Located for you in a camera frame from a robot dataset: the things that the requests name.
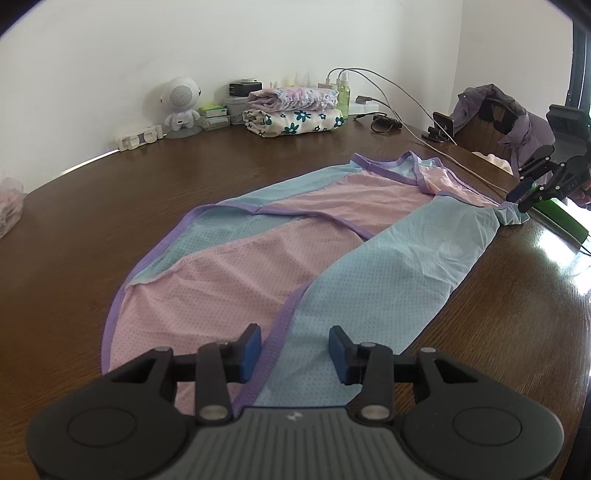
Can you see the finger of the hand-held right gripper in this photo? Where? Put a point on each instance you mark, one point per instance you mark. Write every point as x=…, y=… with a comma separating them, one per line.
x=519, y=190
x=535, y=162

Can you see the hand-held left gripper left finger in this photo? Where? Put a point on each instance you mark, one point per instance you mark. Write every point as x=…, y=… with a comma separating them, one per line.
x=249, y=353

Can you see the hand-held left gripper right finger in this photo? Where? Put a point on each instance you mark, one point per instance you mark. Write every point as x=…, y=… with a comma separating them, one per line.
x=337, y=357

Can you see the pink and blue garment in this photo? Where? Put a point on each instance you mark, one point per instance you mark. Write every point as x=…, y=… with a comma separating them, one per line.
x=323, y=240

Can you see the pale pink cloth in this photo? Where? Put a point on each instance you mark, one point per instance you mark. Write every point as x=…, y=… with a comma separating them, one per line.
x=494, y=161

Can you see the green tool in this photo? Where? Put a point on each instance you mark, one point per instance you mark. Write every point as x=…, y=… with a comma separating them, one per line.
x=561, y=219

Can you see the purple jacket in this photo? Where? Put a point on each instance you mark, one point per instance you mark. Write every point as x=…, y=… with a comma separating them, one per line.
x=503, y=110

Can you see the smartphone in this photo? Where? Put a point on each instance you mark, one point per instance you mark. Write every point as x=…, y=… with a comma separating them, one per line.
x=444, y=122

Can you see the black phone stand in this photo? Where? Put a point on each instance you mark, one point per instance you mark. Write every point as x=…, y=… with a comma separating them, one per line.
x=433, y=134

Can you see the green spray bottle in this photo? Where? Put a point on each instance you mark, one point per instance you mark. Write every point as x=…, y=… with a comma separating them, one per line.
x=343, y=97

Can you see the white charger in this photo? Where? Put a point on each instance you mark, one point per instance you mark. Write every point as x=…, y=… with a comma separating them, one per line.
x=327, y=84

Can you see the folded teal flower cloth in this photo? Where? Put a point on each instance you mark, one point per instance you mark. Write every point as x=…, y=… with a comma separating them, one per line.
x=295, y=122

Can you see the stacked green white boxes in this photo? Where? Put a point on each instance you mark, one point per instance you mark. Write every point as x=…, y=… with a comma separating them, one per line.
x=213, y=116

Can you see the folded pink ruffled cloth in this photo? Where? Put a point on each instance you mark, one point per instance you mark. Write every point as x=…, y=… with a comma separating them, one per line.
x=295, y=98

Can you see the white small power strip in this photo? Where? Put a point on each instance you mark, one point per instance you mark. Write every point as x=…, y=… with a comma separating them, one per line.
x=138, y=137

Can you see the small white bottles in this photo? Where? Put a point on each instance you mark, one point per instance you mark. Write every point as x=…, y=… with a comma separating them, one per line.
x=288, y=82

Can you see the white robot-shaped speaker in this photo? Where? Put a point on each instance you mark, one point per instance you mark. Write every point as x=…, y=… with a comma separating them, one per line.
x=180, y=99

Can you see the black box device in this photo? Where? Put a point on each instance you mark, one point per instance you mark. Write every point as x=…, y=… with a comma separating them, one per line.
x=244, y=87

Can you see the clear plastic bag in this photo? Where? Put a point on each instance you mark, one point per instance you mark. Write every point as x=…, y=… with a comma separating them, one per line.
x=9, y=207

